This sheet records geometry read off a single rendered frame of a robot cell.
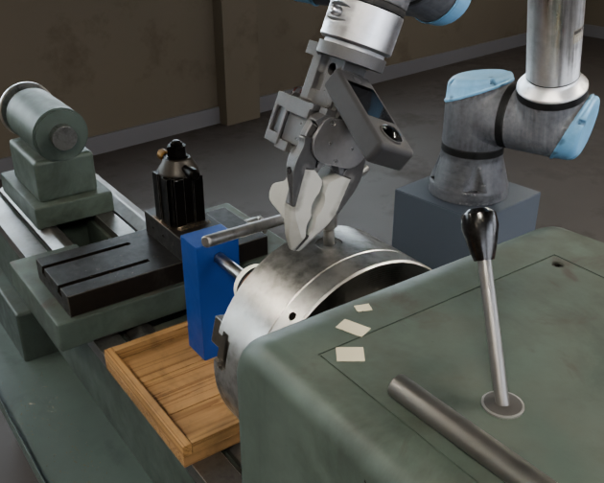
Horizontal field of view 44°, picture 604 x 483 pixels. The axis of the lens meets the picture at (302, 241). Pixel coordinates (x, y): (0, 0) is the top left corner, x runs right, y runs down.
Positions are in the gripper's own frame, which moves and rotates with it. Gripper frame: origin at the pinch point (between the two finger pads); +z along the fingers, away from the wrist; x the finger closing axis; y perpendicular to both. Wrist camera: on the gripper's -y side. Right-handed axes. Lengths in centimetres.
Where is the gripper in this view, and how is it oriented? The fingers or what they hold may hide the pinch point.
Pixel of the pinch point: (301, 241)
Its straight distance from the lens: 77.5
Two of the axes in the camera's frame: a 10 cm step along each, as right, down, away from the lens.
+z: -3.2, 9.2, 2.2
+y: -5.8, -3.7, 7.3
